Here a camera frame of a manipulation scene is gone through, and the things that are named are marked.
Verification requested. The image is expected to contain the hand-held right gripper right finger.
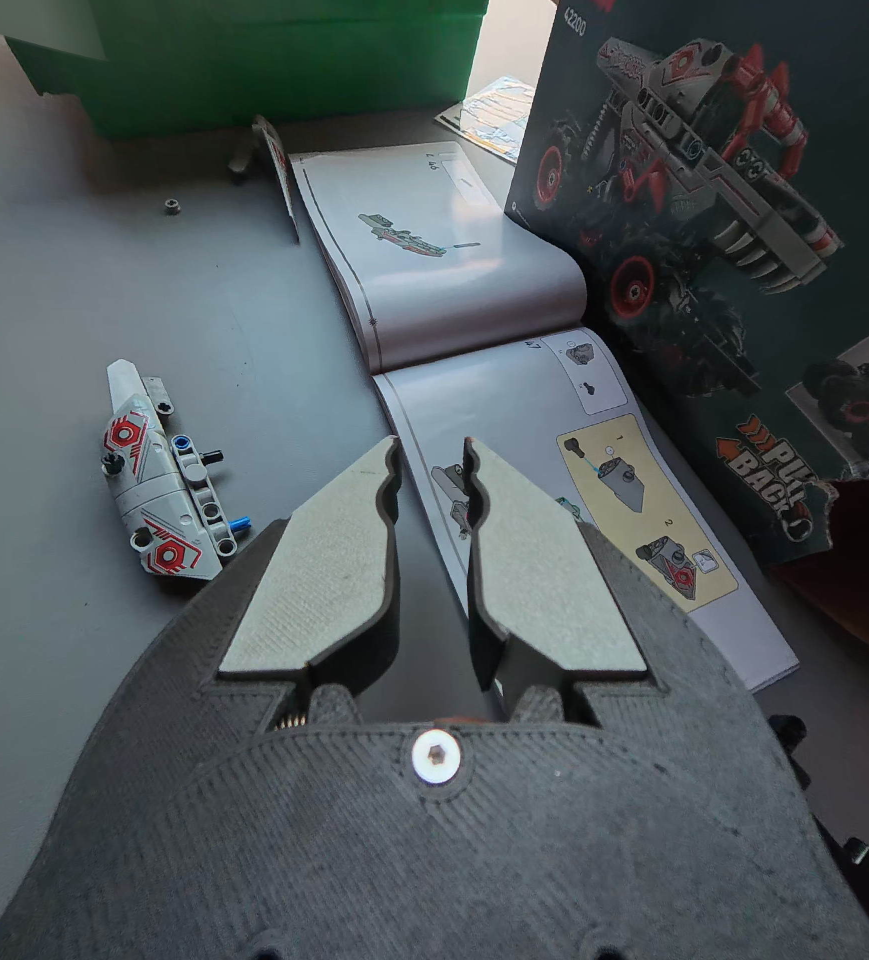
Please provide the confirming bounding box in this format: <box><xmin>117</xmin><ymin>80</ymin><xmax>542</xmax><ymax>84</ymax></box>
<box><xmin>463</xmin><ymin>437</ymin><xmax>649</xmax><ymax>717</ymax></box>

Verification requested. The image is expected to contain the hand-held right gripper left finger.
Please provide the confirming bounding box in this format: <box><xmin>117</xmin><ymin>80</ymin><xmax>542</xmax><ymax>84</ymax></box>
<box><xmin>217</xmin><ymin>436</ymin><xmax>404</xmax><ymax>699</ymax></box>

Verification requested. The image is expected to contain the grey lego side panel assembly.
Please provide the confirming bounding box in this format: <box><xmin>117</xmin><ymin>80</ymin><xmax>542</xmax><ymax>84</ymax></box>
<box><xmin>100</xmin><ymin>360</ymin><xmax>256</xmax><ymax>582</ymax></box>

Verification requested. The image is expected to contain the grey lego panel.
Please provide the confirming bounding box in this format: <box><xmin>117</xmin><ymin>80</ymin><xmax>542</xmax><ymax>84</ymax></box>
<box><xmin>228</xmin><ymin>114</ymin><xmax>302</xmax><ymax>245</ymax></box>

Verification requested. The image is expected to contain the green plastic bin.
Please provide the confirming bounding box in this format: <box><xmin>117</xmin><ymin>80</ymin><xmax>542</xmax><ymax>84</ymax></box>
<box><xmin>7</xmin><ymin>0</ymin><xmax>492</xmax><ymax>142</ymax></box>

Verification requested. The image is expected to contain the black lego set box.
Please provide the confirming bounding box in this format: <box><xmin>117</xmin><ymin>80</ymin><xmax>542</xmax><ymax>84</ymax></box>
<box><xmin>504</xmin><ymin>0</ymin><xmax>869</xmax><ymax>567</ymax></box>

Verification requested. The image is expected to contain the open lego instruction booklet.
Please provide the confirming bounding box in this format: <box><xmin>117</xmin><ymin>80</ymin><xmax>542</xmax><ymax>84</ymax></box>
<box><xmin>288</xmin><ymin>141</ymin><xmax>802</xmax><ymax>695</ymax></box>

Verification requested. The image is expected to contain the lego sticker sheet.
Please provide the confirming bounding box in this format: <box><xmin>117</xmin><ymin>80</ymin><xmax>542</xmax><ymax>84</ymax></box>
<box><xmin>434</xmin><ymin>75</ymin><xmax>539</xmax><ymax>165</ymax></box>

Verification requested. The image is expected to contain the brown cardboard box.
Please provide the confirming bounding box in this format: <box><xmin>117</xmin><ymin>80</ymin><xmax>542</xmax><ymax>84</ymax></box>
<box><xmin>768</xmin><ymin>468</ymin><xmax>869</xmax><ymax>661</ymax></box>

